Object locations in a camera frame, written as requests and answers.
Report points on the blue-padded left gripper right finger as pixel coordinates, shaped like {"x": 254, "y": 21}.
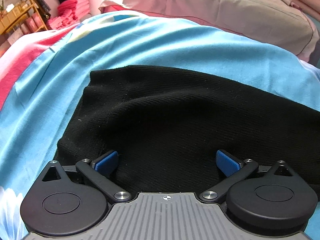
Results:
{"x": 234, "y": 169}

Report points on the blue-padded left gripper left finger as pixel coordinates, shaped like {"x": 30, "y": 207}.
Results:
{"x": 97, "y": 172}

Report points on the black ribbed pants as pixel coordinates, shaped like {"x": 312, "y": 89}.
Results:
{"x": 167, "y": 124}

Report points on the blue floral bed sheet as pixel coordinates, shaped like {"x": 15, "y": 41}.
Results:
{"x": 44, "y": 74}

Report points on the pink folded towel stack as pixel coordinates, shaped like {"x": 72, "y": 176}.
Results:
{"x": 69, "y": 13}

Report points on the pink beige pillow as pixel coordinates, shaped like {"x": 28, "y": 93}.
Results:
{"x": 278, "y": 22}

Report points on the wooden shelf rack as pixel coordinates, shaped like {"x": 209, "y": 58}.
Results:
{"x": 34, "y": 14}

